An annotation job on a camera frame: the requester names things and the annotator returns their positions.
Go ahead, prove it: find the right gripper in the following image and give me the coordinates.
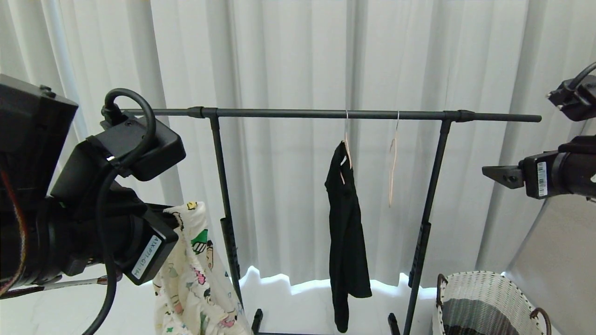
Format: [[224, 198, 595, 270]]
[[482, 150, 596, 201]]

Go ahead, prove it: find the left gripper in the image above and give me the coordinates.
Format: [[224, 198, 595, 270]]
[[0, 195, 180, 287]]

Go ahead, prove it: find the cream printed garment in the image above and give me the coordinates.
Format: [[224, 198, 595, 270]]
[[153, 201, 254, 335]]

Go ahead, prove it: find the pink clothes hanger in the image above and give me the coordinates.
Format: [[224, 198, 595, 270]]
[[389, 111, 400, 208], [341, 111, 353, 184]]

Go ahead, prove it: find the black T-shirt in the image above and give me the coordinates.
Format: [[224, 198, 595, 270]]
[[325, 141, 373, 333]]

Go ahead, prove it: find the white laundry basket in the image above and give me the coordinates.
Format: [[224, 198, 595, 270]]
[[432, 271, 552, 335]]

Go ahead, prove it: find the black clothes rack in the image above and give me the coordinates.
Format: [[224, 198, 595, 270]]
[[122, 107, 542, 335]]

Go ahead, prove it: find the white curtain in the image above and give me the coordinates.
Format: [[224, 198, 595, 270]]
[[0, 0, 596, 291]]

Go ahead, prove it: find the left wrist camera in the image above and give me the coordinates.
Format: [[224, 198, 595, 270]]
[[51, 109, 187, 205]]

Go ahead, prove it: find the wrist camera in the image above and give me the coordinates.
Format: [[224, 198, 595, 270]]
[[547, 74, 596, 154], [51, 109, 187, 205]]

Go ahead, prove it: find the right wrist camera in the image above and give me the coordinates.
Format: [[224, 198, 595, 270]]
[[547, 74, 596, 154]]

